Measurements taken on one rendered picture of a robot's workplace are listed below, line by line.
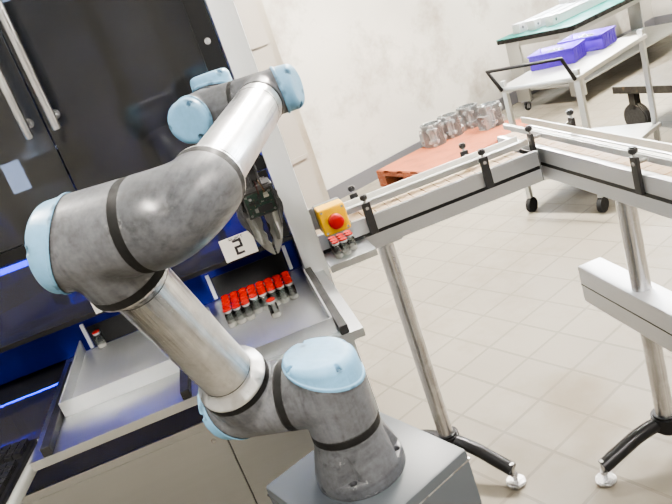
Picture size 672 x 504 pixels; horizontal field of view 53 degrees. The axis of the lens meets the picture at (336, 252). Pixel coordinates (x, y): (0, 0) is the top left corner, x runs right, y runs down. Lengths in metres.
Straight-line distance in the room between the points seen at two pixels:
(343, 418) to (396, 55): 5.23
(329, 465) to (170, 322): 0.36
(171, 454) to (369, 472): 0.93
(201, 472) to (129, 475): 0.19
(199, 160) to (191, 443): 1.23
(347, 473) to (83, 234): 0.56
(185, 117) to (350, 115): 4.65
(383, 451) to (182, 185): 0.55
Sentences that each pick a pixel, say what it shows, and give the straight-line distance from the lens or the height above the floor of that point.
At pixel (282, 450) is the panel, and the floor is 0.43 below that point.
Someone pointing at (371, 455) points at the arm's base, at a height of 0.85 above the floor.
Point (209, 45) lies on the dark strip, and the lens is 1.66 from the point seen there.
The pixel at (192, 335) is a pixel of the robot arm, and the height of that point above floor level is 1.15.
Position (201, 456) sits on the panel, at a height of 0.51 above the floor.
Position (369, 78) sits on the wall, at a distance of 5.90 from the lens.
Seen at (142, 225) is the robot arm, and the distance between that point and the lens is 0.76.
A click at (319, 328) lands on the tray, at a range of 1.41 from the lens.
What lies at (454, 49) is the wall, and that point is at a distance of 6.62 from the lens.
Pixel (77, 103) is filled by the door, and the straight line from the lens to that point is 1.68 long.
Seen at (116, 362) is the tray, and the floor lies 0.88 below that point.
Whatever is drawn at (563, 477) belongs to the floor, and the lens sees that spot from 2.26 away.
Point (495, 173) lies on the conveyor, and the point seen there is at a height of 0.92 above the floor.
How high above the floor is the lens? 1.50
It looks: 19 degrees down
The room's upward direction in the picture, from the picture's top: 19 degrees counter-clockwise
